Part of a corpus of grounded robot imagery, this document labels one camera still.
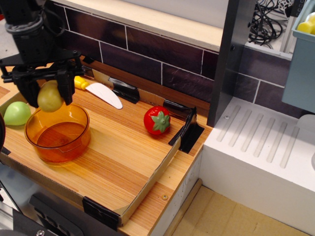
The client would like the red toy tomato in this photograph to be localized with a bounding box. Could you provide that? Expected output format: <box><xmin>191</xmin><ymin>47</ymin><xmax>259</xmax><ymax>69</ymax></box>
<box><xmin>143</xmin><ymin>106</ymin><xmax>171</xmax><ymax>135</ymax></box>

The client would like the white drainboard sink counter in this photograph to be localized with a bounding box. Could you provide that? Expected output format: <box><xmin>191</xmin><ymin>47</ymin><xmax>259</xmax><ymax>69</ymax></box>
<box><xmin>200</xmin><ymin>98</ymin><xmax>315</xmax><ymax>235</ymax></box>

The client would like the green toy pear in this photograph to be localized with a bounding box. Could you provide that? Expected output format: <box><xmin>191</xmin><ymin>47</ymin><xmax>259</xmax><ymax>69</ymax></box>
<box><xmin>4</xmin><ymin>101</ymin><xmax>32</xmax><ymax>126</ymax></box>

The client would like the grey blue plastic bin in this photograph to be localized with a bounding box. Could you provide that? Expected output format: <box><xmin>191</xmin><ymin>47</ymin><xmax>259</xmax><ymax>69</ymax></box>
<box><xmin>282</xmin><ymin>0</ymin><xmax>315</xmax><ymax>113</ymax></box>

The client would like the cardboard fence with black tape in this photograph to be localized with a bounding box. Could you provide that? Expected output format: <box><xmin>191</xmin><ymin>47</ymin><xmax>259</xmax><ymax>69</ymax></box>
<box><xmin>0</xmin><ymin>62</ymin><xmax>209</xmax><ymax>233</ymax></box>

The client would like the yellow toy in bin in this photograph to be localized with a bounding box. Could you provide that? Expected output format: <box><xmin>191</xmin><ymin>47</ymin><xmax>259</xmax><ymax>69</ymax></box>
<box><xmin>297</xmin><ymin>12</ymin><xmax>315</xmax><ymax>35</ymax></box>

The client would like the dark grey cabinet post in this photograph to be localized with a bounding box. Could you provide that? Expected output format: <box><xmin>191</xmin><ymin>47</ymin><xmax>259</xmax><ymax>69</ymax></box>
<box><xmin>207</xmin><ymin>0</ymin><xmax>256</xmax><ymax>127</ymax></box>

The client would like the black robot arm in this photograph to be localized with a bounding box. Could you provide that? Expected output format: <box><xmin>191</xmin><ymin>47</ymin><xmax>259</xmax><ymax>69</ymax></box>
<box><xmin>0</xmin><ymin>0</ymin><xmax>84</xmax><ymax>108</ymax></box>

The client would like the black cable bundle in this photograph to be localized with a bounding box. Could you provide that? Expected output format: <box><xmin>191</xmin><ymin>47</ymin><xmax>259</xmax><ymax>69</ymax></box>
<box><xmin>247</xmin><ymin>0</ymin><xmax>288</xmax><ymax>49</ymax></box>

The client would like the yellow handled white toy knife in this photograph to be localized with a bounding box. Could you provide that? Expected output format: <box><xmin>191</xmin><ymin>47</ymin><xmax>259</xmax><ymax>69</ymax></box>
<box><xmin>74</xmin><ymin>76</ymin><xmax>123</xmax><ymax>110</ymax></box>

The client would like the orange transparent plastic pot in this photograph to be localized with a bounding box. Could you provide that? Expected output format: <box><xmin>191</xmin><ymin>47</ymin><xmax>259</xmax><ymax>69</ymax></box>
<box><xmin>24</xmin><ymin>103</ymin><xmax>91</xmax><ymax>163</ymax></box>

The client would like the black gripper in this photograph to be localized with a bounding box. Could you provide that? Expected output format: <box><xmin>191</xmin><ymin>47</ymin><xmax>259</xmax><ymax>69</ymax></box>
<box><xmin>0</xmin><ymin>23</ymin><xmax>84</xmax><ymax>108</ymax></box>

